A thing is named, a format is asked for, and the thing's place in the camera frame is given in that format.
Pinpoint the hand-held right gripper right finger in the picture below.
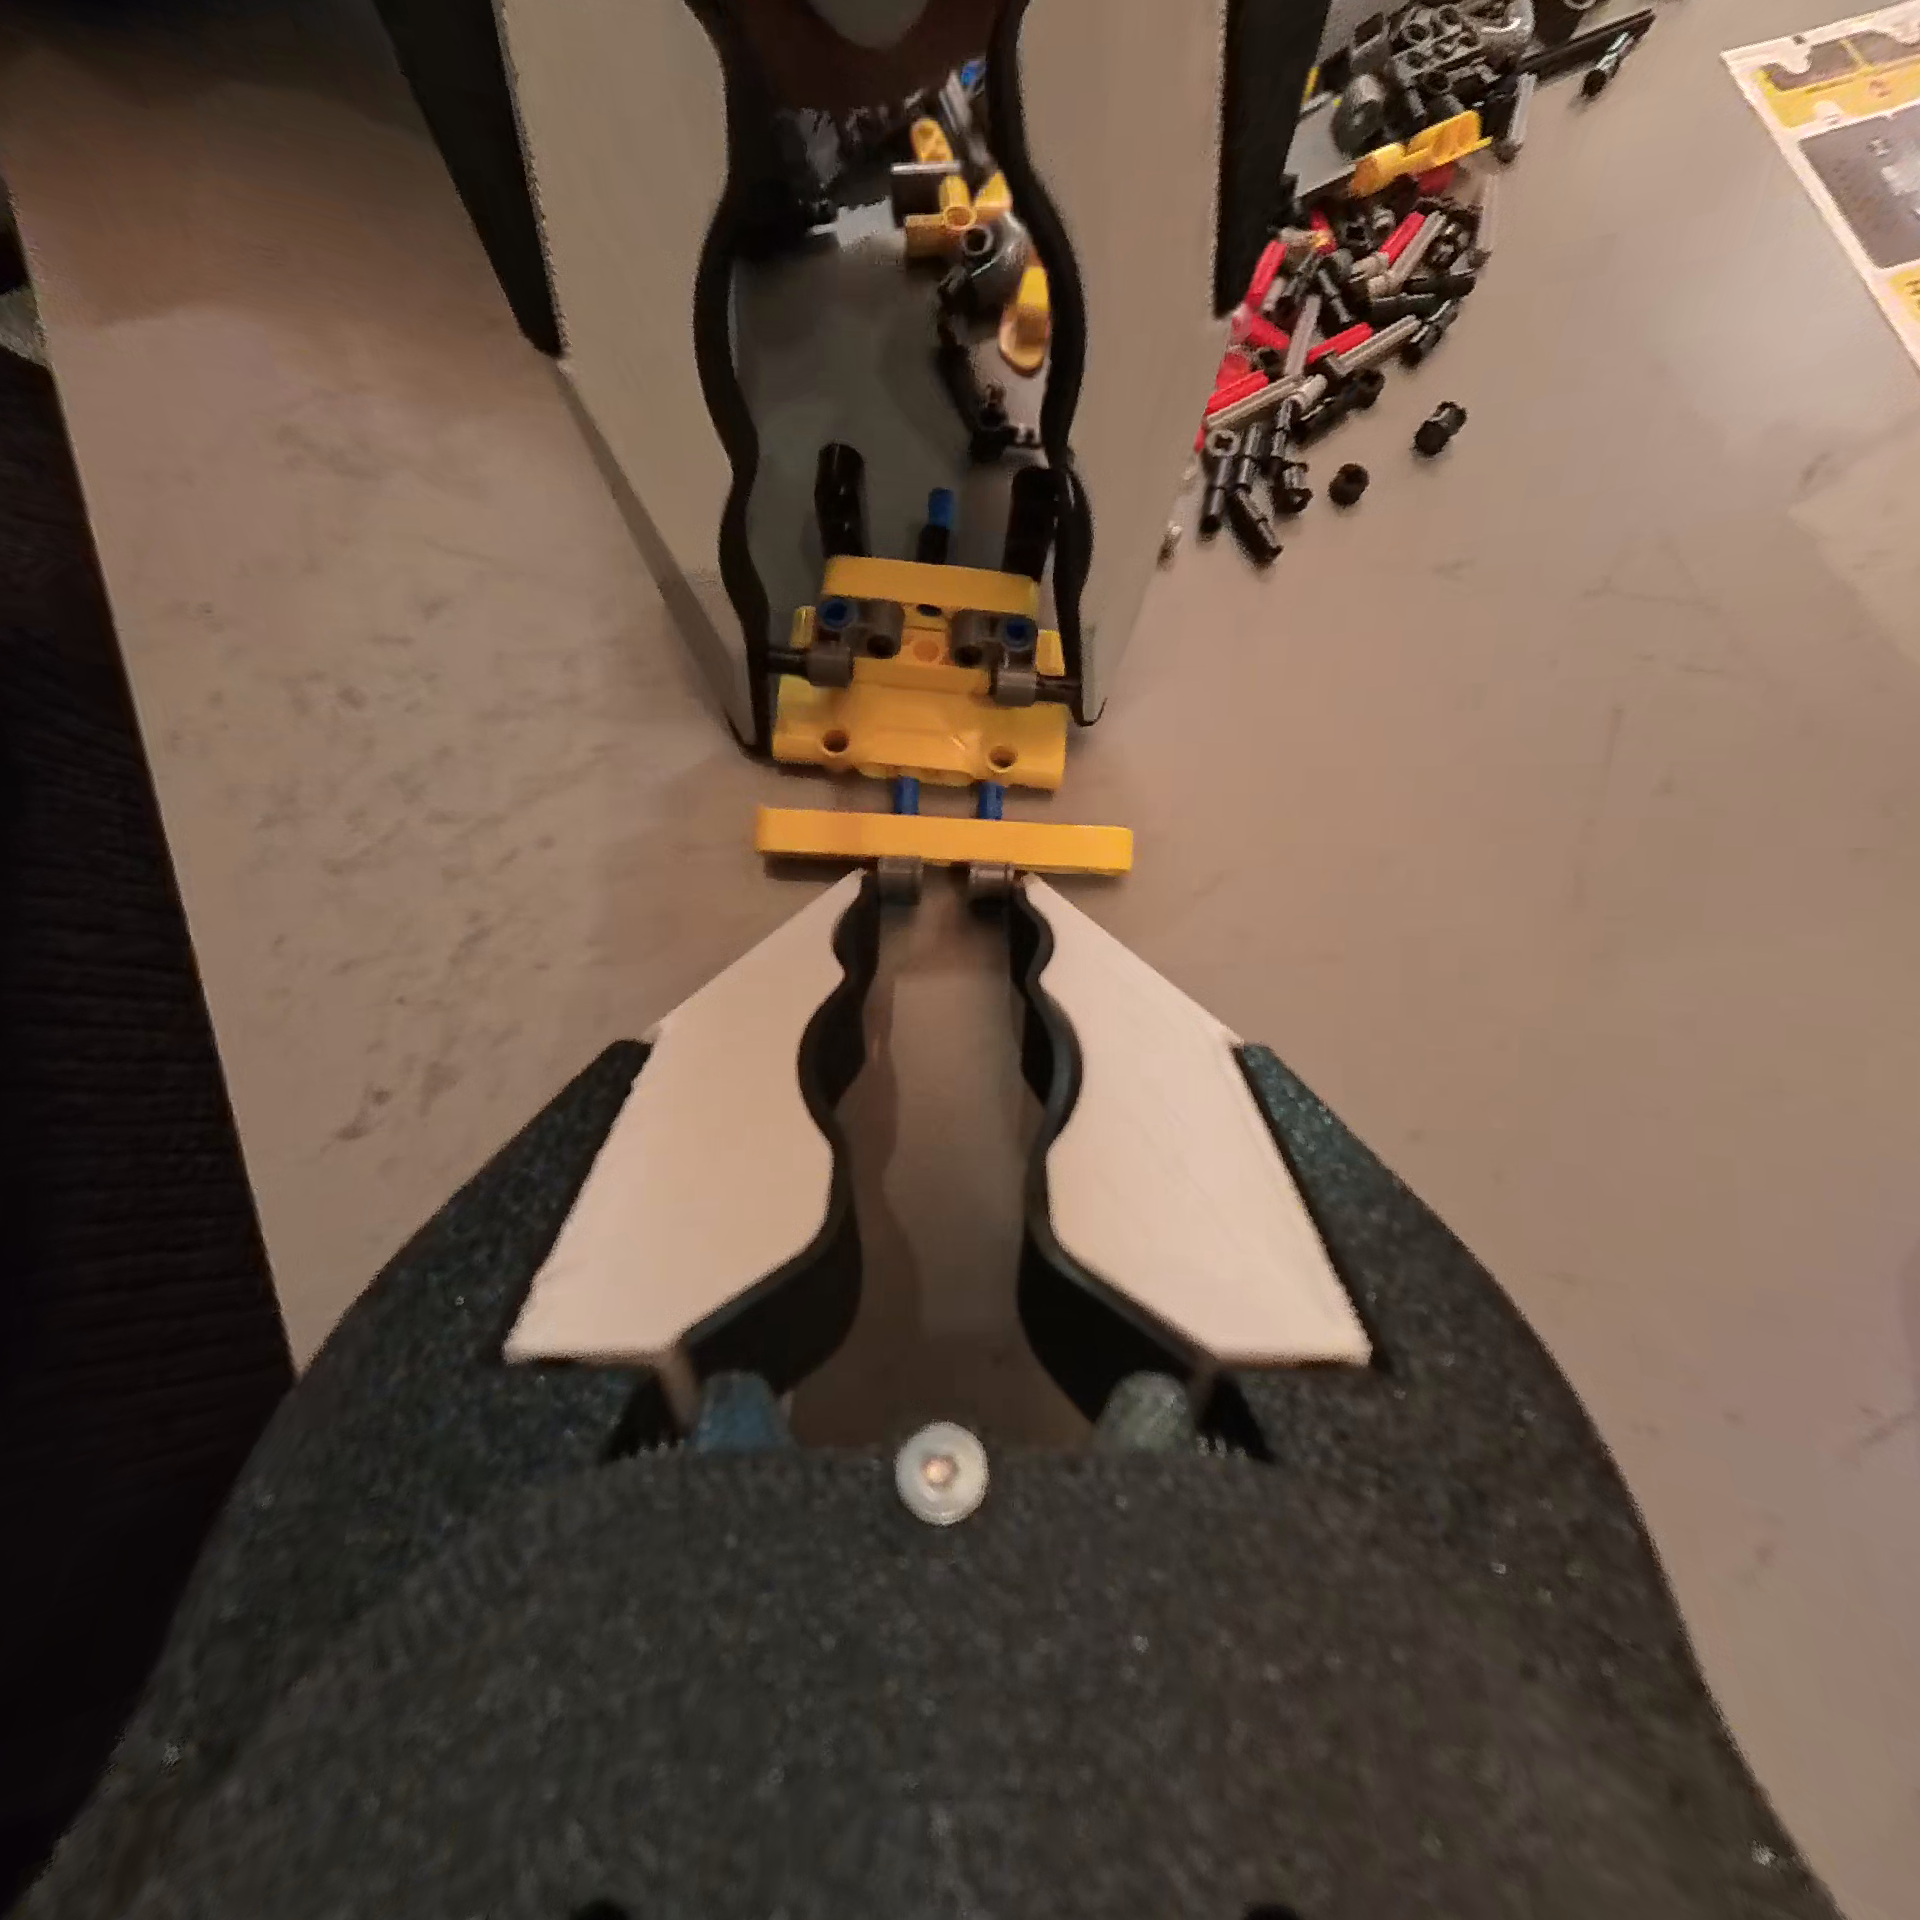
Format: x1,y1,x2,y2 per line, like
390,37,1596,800
1008,873,1378,1416

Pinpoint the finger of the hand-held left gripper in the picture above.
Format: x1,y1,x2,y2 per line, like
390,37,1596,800
501,0,782,750
988,0,1234,723

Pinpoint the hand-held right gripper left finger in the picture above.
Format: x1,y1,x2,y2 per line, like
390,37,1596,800
501,864,885,1416

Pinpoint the pile of toy building parts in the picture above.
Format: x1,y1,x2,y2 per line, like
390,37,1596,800
750,0,1661,569

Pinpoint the yellow toy beam with holes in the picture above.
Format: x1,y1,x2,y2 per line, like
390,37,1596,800
756,807,1134,881

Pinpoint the small yellow toy subassembly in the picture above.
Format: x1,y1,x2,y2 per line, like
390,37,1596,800
765,442,1087,792

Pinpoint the yellow grey sticker sheet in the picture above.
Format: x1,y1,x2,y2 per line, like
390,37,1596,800
1722,0,1920,370

